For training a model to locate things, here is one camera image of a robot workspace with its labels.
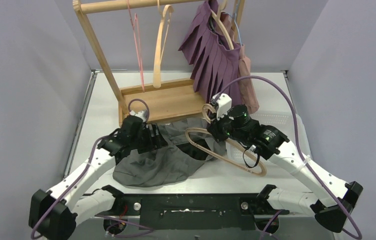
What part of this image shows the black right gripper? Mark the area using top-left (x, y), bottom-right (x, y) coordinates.
top-left (208, 108), bottom-right (248, 143)

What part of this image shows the grey green skirt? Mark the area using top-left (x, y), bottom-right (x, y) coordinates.
top-left (112, 117), bottom-right (215, 188)

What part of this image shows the wooden hanger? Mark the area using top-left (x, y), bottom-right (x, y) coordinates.
top-left (184, 103), bottom-right (268, 177)
top-left (210, 0), bottom-right (234, 50)
top-left (152, 0), bottom-right (174, 89)

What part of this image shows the pink pleated skirt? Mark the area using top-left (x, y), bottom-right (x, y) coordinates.
top-left (220, 12), bottom-right (260, 114)

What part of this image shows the purple skirt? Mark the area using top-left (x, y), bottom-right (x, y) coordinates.
top-left (178, 0), bottom-right (242, 103)

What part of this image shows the blue wire hanger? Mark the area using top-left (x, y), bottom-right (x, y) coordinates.
top-left (227, 0), bottom-right (245, 46)

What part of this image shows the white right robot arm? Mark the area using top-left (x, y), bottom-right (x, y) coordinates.
top-left (203, 104), bottom-right (363, 233)

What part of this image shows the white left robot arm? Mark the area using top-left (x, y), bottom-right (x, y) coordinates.
top-left (28, 112), bottom-right (168, 240)

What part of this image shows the wooden hanger rack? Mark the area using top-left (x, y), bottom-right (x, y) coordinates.
top-left (72, 0), bottom-right (205, 123)

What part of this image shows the white plastic basket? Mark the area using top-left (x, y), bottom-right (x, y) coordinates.
top-left (226, 110), bottom-right (312, 164)

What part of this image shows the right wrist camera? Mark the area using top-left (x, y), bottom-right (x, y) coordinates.
top-left (210, 93), bottom-right (232, 120)

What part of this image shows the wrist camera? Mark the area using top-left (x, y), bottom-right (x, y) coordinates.
top-left (129, 109), bottom-right (149, 123)
top-left (210, 93), bottom-right (232, 120)

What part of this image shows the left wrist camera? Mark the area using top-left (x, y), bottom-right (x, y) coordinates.
top-left (129, 109), bottom-right (149, 123)

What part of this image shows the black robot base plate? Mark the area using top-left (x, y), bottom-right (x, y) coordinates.
top-left (102, 185), bottom-right (277, 234)

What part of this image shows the pink wire hanger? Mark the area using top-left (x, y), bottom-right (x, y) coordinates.
top-left (126, 0), bottom-right (145, 92)

